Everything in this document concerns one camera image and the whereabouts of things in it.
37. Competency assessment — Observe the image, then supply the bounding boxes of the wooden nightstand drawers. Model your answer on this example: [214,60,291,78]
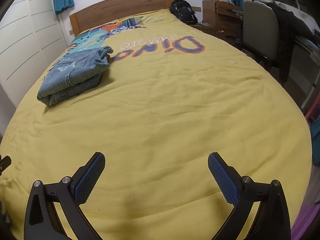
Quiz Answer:
[191,0,243,47]

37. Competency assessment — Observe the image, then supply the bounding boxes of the grey desk chair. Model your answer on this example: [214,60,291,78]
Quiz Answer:
[242,1,279,69]

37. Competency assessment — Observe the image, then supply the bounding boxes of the wooden headboard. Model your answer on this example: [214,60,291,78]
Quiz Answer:
[69,0,174,36]

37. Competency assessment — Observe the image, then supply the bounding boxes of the yellow dinosaur bedspread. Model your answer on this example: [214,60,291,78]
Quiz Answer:
[1,10,312,239]

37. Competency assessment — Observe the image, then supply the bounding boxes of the black backpack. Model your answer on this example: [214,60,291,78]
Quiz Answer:
[170,0,198,25]

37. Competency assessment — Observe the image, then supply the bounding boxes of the purple plastic stool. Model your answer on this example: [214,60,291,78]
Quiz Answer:
[291,204,319,239]

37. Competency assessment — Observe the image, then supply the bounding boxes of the blue denim jacket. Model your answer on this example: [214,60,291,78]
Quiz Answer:
[37,46,113,107]

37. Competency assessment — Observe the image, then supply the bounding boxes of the white wardrobe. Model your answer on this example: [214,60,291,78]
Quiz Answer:
[1,0,67,106]

